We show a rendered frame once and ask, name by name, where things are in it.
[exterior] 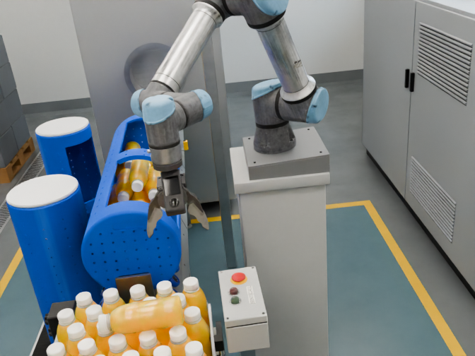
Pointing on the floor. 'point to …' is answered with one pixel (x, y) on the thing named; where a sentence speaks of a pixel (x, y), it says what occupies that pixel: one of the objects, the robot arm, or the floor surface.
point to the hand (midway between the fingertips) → (179, 235)
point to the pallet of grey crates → (11, 123)
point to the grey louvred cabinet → (425, 116)
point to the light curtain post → (218, 153)
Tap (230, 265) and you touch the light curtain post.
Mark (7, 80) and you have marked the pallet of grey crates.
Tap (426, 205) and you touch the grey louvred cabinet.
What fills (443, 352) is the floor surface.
